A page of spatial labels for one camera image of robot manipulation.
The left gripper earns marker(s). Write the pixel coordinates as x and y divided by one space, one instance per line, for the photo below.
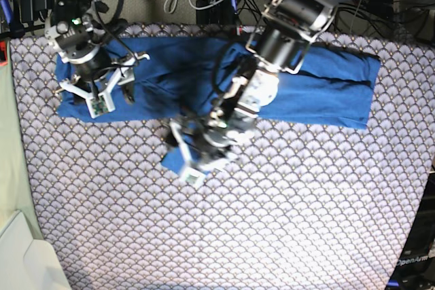
212 144

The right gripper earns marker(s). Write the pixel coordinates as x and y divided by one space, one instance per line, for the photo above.
89 63

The blue long-sleeve T-shirt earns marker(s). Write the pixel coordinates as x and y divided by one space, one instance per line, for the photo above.
333 87

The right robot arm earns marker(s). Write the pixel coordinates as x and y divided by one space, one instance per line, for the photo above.
79 36

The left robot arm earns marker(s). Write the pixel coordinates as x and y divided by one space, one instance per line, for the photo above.
292 26

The fan-patterned table cloth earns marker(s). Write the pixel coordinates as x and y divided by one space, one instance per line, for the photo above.
303 207

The white plastic bin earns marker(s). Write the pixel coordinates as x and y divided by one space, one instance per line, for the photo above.
26 262

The black OpenArm case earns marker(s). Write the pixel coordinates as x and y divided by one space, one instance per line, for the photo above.
415 267

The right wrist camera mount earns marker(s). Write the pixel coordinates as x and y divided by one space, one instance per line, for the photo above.
98 99

